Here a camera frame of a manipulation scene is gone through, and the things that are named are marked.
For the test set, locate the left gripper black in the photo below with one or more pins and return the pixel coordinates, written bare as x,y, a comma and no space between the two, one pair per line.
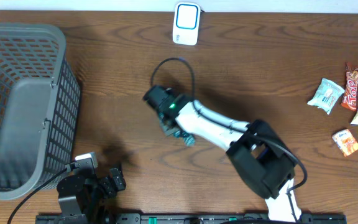
110,188

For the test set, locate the blue Listerine mouthwash bottle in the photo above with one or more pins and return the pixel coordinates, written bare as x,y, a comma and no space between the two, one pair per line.
185,137

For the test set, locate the pale green snack packet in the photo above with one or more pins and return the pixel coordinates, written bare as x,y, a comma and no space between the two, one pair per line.
326,95

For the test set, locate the orange chocolate bar wrapper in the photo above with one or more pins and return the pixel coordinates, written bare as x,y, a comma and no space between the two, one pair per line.
350,96

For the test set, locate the small orange tissue pack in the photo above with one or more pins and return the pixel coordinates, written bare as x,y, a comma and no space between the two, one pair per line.
345,142

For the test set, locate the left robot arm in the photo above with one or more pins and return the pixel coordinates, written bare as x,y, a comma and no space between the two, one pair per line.
81,195

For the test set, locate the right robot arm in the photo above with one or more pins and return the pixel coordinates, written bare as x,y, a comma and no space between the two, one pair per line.
259,156

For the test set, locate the white barcode scanner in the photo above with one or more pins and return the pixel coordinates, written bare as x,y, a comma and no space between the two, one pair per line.
186,23

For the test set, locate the grey plastic mesh basket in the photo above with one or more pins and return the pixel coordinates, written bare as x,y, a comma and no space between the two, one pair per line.
39,103

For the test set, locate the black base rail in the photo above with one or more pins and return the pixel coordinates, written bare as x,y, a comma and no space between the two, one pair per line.
136,218

